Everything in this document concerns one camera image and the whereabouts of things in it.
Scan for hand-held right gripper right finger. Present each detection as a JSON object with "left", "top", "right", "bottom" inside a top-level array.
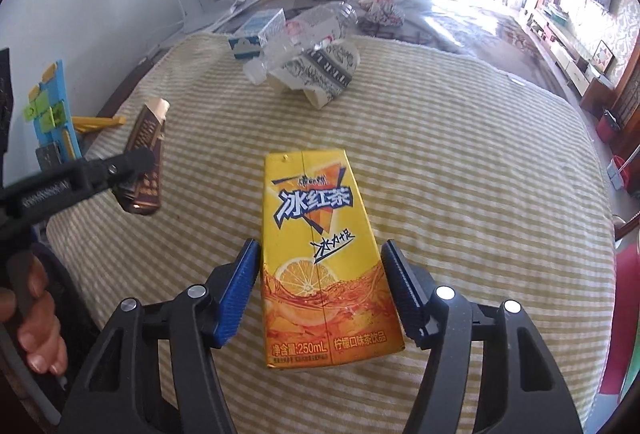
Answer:
[{"left": 381, "top": 239, "right": 583, "bottom": 434}]

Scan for stack of papers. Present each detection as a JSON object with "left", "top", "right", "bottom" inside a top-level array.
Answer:
[{"left": 210, "top": 0, "right": 296, "bottom": 32}]

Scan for red white crumpled packet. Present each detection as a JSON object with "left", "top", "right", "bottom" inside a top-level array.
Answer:
[{"left": 365, "top": 0, "right": 406, "bottom": 24}]

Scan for small blue white box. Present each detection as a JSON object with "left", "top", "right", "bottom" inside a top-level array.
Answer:
[{"left": 228, "top": 8, "right": 287, "bottom": 60}]

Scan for red bin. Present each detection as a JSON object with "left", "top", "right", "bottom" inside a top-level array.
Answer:
[{"left": 597, "top": 110, "right": 621, "bottom": 143}]

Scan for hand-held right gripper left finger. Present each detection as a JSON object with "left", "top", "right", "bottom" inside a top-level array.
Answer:
[{"left": 60, "top": 238, "right": 262, "bottom": 434}]

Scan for clear plastic bottle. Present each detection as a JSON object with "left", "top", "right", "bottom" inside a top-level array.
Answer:
[{"left": 242, "top": 1, "right": 360, "bottom": 85}]

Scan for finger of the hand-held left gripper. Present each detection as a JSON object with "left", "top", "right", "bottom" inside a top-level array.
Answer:
[{"left": 65, "top": 147, "right": 157, "bottom": 209}]

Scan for yellow checked cloth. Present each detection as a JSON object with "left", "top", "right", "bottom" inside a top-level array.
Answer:
[{"left": 45, "top": 31, "right": 617, "bottom": 434}]

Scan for blue board stand yellow legs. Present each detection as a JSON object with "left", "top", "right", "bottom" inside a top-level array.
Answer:
[{"left": 22, "top": 60, "right": 128, "bottom": 165}]

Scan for white low cabinet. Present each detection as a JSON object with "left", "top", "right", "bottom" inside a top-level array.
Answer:
[{"left": 525, "top": 8, "right": 616, "bottom": 89}]

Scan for brown snack box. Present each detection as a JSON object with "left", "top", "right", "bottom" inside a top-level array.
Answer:
[{"left": 114, "top": 98, "right": 171, "bottom": 216}]

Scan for yellow tea drink carton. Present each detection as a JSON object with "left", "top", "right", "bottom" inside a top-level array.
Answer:
[{"left": 260, "top": 148, "right": 406, "bottom": 371}]

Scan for person's left hand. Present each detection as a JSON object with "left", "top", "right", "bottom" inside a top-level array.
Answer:
[{"left": 0, "top": 259, "right": 68, "bottom": 375}]

